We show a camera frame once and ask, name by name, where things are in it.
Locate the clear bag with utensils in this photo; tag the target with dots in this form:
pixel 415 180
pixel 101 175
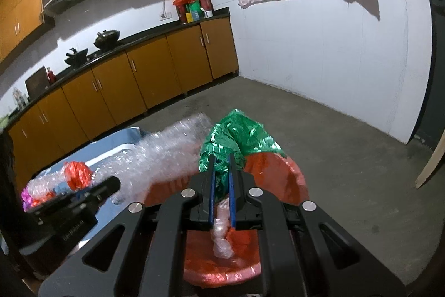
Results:
pixel 17 97

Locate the green foil bag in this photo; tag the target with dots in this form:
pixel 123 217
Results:
pixel 240 133

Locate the purple foil wrapper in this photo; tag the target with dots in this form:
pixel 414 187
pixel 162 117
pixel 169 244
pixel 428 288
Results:
pixel 27 198

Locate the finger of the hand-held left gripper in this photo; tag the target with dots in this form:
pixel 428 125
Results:
pixel 107 186

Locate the white mug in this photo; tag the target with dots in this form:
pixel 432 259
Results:
pixel 208 13

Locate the green box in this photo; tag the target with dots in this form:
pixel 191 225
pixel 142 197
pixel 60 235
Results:
pixel 193 7

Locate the clear plastic bag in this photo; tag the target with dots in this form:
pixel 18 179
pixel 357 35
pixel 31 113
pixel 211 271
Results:
pixel 41 185

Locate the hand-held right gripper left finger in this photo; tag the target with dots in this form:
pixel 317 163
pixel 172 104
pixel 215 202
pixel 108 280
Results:
pixel 211 192

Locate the red plastic basin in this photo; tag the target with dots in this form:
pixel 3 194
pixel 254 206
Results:
pixel 278 178

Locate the yellow box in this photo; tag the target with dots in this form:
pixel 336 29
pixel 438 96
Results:
pixel 189 17

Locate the small clear plastic wad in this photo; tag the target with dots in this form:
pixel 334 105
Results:
pixel 220 244

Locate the red bottle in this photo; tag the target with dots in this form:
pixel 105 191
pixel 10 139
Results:
pixel 51 77

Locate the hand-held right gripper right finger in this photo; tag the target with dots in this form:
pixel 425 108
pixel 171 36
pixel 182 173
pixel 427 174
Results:
pixel 232 192

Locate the black kitchen countertop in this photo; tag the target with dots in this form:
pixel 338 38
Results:
pixel 146 36

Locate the wooden plank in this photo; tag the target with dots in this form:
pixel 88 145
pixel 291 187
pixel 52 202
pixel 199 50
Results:
pixel 431 164

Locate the brown lower kitchen cabinets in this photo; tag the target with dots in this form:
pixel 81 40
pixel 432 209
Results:
pixel 156 67

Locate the black lidded wok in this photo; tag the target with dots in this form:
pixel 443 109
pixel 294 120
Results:
pixel 107 38

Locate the brown cutting board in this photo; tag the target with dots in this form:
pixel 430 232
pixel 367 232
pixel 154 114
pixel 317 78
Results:
pixel 36 83

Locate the blue mat with white print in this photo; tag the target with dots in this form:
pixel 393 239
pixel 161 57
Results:
pixel 114 144

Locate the clear bubble wrap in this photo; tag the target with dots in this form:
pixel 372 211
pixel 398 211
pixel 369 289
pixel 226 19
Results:
pixel 163 151

